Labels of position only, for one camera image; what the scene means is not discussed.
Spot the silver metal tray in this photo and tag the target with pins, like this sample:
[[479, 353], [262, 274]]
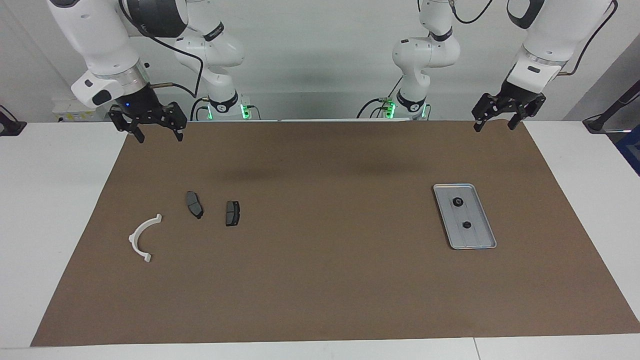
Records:
[[475, 237]]

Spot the brown table mat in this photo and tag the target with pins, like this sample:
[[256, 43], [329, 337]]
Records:
[[325, 300]]

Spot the white curved plastic bracket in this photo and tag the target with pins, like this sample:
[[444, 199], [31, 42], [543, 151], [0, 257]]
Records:
[[134, 239]]

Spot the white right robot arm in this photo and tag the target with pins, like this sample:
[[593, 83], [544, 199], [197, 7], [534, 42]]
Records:
[[100, 35]]

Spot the dark grey rectangular brake pad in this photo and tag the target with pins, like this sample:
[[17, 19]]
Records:
[[232, 214]]

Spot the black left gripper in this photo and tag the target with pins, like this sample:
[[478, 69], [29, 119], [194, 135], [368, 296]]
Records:
[[512, 97]]

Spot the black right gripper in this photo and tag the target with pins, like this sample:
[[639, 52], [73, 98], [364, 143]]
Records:
[[137, 105]]

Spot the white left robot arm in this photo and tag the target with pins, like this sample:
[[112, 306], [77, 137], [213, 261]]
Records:
[[425, 52]]

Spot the black clamp stand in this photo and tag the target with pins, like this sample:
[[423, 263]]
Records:
[[12, 127]]

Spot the black angled stand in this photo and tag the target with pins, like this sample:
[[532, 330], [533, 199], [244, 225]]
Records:
[[600, 122]]

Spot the blue box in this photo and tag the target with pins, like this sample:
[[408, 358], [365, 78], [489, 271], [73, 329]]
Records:
[[631, 150]]

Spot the dark grey curved brake pad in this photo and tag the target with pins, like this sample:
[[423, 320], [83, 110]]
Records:
[[194, 204]]

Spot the small black bearing gear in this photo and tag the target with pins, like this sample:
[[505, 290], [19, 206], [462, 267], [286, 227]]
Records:
[[466, 225], [457, 201]]

